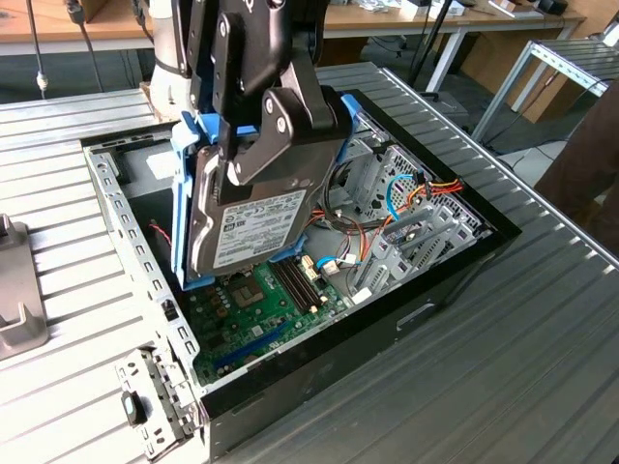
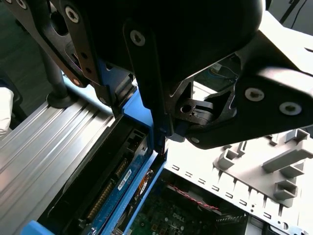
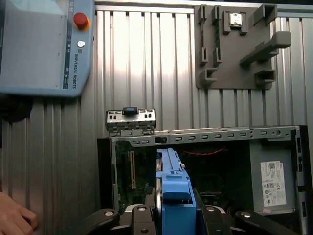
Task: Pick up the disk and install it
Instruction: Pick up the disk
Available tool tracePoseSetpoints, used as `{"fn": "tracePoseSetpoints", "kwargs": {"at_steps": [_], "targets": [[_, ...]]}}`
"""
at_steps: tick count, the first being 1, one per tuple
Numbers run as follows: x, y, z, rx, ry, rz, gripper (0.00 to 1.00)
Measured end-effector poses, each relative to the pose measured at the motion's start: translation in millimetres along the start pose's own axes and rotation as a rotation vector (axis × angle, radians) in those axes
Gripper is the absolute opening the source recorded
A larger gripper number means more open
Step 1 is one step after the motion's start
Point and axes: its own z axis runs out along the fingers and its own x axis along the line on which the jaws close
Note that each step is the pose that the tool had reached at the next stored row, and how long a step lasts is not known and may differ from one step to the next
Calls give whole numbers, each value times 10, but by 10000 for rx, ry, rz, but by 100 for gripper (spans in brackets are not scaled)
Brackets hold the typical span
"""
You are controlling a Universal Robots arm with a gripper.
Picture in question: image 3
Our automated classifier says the hard disk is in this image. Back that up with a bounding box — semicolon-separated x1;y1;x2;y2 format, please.
155;148;198;235

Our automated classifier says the grey Dell power supply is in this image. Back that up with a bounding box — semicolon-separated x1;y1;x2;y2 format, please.
248;141;298;214

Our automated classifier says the black latch with blue face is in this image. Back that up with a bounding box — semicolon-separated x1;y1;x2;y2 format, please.
121;106;139;116

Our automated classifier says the person's hand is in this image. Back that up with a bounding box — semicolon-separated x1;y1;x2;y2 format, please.
0;192;39;235

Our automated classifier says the beige expansion slot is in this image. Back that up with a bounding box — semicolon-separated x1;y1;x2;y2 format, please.
130;150;136;189

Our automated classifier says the red black twisted wire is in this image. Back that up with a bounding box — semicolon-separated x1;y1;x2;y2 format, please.
182;146;227;155

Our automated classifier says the black open PC case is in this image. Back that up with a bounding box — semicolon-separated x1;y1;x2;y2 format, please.
96;124;313;235

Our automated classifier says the green motherboard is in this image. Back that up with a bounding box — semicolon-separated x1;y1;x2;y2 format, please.
114;141;158;212

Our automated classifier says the green RAM stick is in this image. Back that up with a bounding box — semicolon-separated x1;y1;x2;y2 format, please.
214;21;220;51

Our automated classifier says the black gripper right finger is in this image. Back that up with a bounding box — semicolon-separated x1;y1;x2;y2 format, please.
200;205;298;235

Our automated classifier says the hinged metal slot retainer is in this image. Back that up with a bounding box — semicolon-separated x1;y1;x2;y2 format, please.
105;107;157;137

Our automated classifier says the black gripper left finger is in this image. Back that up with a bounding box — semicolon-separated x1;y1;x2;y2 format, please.
80;205;157;235

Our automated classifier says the pale blue teach pendant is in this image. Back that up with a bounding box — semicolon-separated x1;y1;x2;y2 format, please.
0;0;95;98

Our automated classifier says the silver CPU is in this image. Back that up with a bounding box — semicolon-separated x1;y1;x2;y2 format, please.
229;12;243;28

